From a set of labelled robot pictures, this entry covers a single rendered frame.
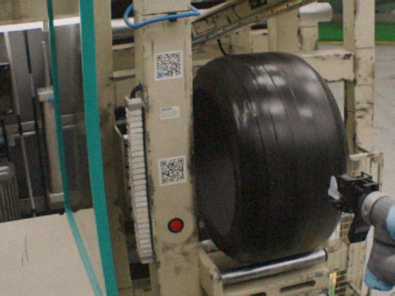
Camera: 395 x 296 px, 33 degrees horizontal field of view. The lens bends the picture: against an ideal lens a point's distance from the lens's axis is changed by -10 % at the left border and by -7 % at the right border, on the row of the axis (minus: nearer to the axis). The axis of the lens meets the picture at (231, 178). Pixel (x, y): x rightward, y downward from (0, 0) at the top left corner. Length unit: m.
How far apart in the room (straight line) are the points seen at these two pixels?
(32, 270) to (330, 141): 0.86
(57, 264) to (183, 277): 0.73
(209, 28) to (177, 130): 0.50
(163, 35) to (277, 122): 0.37
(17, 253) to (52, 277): 0.14
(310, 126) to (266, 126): 0.12
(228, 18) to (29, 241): 1.11
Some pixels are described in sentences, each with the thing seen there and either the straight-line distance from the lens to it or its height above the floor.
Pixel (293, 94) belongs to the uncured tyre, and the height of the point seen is 1.42.
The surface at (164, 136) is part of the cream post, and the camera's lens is 1.83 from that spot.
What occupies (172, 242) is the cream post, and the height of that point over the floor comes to 1.01.
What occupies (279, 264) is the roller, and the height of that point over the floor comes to 0.92.
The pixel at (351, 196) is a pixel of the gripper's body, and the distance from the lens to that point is 1.59.
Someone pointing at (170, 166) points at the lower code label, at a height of 1.23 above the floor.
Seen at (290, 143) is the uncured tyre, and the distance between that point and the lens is 1.75.
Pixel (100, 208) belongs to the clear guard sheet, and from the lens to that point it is 0.97.
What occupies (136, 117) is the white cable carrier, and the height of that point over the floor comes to 1.38.
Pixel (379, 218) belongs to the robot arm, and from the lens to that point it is 1.46.
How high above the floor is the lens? 1.91
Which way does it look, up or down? 23 degrees down
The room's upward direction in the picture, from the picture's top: 1 degrees counter-clockwise
